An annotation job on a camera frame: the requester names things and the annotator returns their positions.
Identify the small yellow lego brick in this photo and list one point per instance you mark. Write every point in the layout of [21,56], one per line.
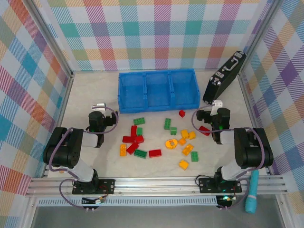
[183,164]
[184,133]
[182,141]
[192,135]

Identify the small red lego brick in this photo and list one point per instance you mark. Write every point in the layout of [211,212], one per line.
[182,113]

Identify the small green lego brick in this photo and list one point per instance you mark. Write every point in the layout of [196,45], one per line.
[173,130]
[139,131]

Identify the orange oval lego piece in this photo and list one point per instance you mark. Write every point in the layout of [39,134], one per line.
[171,144]

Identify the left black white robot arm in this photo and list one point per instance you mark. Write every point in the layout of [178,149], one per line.
[61,147]

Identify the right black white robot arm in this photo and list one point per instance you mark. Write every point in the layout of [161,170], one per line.
[251,147]

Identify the blue three-compartment bin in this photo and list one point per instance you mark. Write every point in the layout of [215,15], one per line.
[133,95]

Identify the black briefcase with silver latches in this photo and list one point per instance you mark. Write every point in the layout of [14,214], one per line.
[221,80]

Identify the teal plastic marker pen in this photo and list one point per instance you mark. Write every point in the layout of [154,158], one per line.
[251,202]

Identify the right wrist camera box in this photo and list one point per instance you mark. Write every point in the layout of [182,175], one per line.
[217,105]

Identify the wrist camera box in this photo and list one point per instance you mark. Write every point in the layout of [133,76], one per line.
[217,105]
[98,106]

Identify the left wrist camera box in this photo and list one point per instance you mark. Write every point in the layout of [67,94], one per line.
[98,106]

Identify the aluminium side rail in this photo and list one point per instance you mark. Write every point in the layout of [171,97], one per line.
[65,99]
[248,99]

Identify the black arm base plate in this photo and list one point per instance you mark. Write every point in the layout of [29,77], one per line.
[205,186]
[108,186]

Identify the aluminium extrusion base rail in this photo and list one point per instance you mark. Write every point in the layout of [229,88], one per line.
[154,184]

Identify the aluminium corner post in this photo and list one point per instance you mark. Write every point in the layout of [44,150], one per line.
[52,40]
[260,35]

